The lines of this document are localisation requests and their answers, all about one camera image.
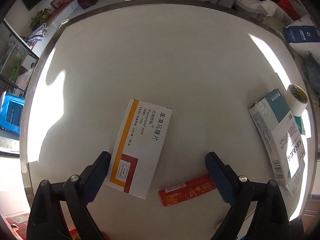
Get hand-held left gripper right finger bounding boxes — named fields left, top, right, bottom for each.
left=205, top=151, right=297, bottom=240

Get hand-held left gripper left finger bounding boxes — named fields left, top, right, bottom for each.
left=27, top=151, right=112, bottom=240

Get white medicine box yellow stripe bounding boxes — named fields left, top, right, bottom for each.
left=105, top=98, right=173, bottom=200

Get green white medicine box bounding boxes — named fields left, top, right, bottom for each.
left=248, top=87, right=306, bottom=186

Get red cardboard box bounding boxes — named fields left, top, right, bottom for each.
left=5, top=212, right=112, bottom=240

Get thin red white carton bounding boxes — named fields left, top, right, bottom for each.
left=158, top=173, right=218, bottom=207

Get white blue medicine box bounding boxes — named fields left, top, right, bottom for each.
left=282, top=152, right=307, bottom=198

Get small teal white box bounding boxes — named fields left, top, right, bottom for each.
left=293, top=116, right=306, bottom=136

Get yellow black tape roll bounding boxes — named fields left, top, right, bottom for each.
left=287, top=84, right=309, bottom=117

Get blue plastic stool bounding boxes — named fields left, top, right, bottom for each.
left=0, top=92, right=26, bottom=136

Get blue jeans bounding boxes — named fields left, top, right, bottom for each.
left=301, top=52, right=320, bottom=94

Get glass display cabinet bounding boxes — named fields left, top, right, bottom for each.
left=0, top=19, right=41, bottom=99

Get striped cloth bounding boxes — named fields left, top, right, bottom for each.
left=26, top=23, right=50, bottom=47

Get blue white paper bag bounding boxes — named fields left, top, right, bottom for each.
left=282, top=14, right=320, bottom=53

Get potted green plant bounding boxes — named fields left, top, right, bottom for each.
left=29, top=8, right=52, bottom=30

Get white sofa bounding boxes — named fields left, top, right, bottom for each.
left=234, top=0, right=313, bottom=25

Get framed photo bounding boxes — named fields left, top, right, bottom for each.
left=50, top=0, right=66, bottom=10

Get red shopping bag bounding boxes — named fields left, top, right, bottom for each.
left=277, top=0, right=302, bottom=21

